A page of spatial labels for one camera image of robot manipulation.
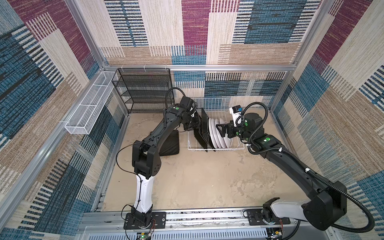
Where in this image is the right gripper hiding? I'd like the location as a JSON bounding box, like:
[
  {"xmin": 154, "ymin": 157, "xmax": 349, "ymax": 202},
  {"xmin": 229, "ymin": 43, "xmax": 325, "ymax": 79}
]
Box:
[{"xmin": 215, "ymin": 119, "xmax": 253, "ymax": 143}]

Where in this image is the black square plate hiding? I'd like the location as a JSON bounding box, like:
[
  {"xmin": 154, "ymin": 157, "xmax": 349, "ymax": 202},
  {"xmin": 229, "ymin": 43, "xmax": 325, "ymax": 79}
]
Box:
[{"xmin": 159, "ymin": 130, "xmax": 180, "ymax": 157}]

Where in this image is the floral square plate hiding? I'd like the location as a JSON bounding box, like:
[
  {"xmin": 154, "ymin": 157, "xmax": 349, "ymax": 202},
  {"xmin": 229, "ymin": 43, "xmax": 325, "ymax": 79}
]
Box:
[
  {"xmin": 193, "ymin": 121, "xmax": 208, "ymax": 152},
  {"xmin": 201, "ymin": 108, "xmax": 216, "ymax": 150}
]

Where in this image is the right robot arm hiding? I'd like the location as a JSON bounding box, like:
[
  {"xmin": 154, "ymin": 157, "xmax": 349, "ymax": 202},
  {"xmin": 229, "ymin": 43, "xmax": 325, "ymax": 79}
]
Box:
[{"xmin": 216, "ymin": 113, "xmax": 347, "ymax": 231}]

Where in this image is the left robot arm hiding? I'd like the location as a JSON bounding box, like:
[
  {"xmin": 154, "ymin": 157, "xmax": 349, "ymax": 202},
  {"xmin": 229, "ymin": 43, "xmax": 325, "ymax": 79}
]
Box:
[{"xmin": 131, "ymin": 96, "xmax": 201, "ymax": 227}]

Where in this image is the white round plate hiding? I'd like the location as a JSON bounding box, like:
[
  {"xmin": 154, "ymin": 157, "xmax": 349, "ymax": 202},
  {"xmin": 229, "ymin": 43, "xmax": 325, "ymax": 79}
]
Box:
[
  {"xmin": 213, "ymin": 119, "xmax": 226, "ymax": 149},
  {"xmin": 218, "ymin": 118, "xmax": 227, "ymax": 149},
  {"xmin": 224, "ymin": 137, "xmax": 231, "ymax": 149},
  {"xmin": 209, "ymin": 118, "xmax": 219, "ymax": 149}
]

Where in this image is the white wire dish rack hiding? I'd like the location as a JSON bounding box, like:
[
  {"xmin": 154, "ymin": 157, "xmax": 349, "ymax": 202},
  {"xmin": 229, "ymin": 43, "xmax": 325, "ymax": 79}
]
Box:
[{"xmin": 187, "ymin": 97, "xmax": 245, "ymax": 152}]

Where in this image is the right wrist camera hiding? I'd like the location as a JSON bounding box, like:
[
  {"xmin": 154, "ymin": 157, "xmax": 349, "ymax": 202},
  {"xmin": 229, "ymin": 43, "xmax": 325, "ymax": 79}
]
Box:
[{"xmin": 229, "ymin": 105, "xmax": 243, "ymax": 127}]

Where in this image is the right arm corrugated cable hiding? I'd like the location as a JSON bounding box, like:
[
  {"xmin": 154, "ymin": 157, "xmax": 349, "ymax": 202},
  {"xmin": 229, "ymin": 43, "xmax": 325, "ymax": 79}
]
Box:
[{"xmin": 239, "ymin": 101, "xmax": 376, "ymax": 233}]

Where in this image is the black wire shelf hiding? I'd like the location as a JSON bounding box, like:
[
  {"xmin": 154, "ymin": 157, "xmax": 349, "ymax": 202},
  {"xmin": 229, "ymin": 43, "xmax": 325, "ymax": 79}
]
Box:
[{"xmin": 112, "ymin": 68, "xmax": 173, "ymax": 114}]

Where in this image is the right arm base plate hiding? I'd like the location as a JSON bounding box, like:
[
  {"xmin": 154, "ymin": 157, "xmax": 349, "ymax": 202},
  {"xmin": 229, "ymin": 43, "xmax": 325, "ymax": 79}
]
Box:
[{"xmin": 243, "ymin": 208, "xmax": 291, "ymax": 226}]

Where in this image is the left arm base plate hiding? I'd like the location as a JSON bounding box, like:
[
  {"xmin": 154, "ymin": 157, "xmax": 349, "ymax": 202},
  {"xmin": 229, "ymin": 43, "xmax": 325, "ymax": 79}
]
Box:
[{"xmin": 124, "ymin": 212, "xmax": 167, "ymax": 230}]

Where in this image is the white mesh wall basket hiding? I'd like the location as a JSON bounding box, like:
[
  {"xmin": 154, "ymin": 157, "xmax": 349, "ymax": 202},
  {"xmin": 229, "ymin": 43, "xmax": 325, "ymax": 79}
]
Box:
[{"xmin": 65, "ymin": 71, "xmax": 115, "ymax": 135}]

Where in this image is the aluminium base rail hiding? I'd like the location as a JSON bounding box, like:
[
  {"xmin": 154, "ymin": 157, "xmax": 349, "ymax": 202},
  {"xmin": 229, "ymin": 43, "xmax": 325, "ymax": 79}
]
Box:
[{"xmin": 75, "ymin": 207, "xmax": 340, "ymax": 240}]

